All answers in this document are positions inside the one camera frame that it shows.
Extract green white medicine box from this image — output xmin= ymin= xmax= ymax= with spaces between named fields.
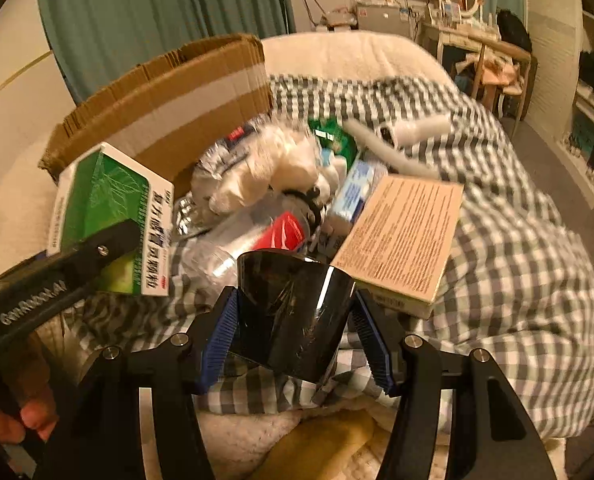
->
xmin=47 ymin=142 xmax=175 ymax=297

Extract red clear plastic bag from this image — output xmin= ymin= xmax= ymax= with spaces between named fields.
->
xmin=181 ymin=190 xmax=321 ymax=297

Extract black glossy cup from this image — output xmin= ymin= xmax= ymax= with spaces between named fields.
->
xmin=231 ymin=249 xmax=355 ymax=384

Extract tan printed box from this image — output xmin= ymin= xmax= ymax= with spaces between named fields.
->
xmin=332 ymin=174 xmax=463 ymax=320

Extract grey plastic tube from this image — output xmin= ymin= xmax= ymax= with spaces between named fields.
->
xmin=341 ymin=118 xmax=441 ymax=181

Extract light blue wipes pack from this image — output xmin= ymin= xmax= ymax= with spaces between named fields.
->
xmin=324 ymin=159 xmax=388 ymax=235

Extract white lace fabric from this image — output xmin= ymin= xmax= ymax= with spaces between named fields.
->
xmin=208 ymin=122 xmax=321 ymax=216

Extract white handheld device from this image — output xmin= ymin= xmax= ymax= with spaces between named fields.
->
xmin=376 ymin=113 xmax=451 ymax=150

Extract green snack packet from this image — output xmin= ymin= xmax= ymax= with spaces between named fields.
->
xmin=308 ymin=117 xmax=358 ymax=168

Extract silver foil package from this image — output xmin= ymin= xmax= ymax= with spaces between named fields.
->
xmin=172 ymin=124 xmax=262 ymax=240

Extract person's left hand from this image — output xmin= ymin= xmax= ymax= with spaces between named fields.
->
xmin=0 ymin=390 xmax=58 ymax=444

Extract checkered gingham cloth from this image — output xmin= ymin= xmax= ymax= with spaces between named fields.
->
xmin=64 ymin=75 xmax=594 ymax=439

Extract brown cardboard box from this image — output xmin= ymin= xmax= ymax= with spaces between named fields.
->
xmin=39 ymin=34 xmax=272 ymax=196

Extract teal window curtain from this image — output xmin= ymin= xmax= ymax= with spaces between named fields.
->
xmin=38 ymin=0 xmax=296 ymax=103

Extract white shelving cabinet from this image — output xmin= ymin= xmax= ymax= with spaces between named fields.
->
xmin=525 ymin=0 xmax=594 ymax=210

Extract wooden chair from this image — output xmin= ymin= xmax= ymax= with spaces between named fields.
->
xmin=470 ymin=36 xmax=532 ymax=136

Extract white dressing table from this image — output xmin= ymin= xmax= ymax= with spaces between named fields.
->
xmin=416 ymin=22 xmax=501 ymax=75

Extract black backpack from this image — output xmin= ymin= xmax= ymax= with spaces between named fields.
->
xmin=496 ymin=9 xmax=532 ymax=53

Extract small grey fridge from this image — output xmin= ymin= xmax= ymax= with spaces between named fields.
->
xmin=355 ymin=3 xmax=416 ymax=40

